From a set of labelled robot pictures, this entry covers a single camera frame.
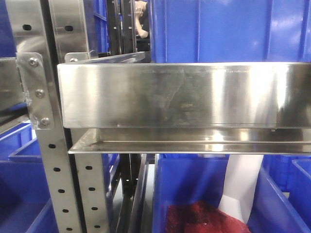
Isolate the blue bin lower centre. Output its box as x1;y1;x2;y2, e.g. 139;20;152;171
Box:
152;153;311;233

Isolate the perforated steel shelf upright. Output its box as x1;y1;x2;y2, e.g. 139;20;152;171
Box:
6;0;109;233

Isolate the stainless steel shelf beam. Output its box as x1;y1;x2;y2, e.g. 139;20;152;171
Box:
58;62;311;129

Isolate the blue bin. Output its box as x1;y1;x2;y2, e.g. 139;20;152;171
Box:
262;155;311;221
152;153;311;233
0;123;58;233

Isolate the steel bracket plate with screws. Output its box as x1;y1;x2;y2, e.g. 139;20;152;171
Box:
17;52;54;130

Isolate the large blue bin upper shelf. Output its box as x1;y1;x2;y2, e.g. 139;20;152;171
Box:
149;0;311;63

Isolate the person in black shirt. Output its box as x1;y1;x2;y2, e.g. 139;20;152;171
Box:
135;0;150;51

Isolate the blue bin lower right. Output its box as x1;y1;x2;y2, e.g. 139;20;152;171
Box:
262;155;311;221

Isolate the blue bin lower left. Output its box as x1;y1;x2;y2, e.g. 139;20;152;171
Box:
0;123;58;233

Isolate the steel shelf lip tray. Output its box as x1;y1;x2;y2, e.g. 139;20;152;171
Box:
69;128;311;154

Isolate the red mesh fabric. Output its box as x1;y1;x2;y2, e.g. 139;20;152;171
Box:
165;201;250;233

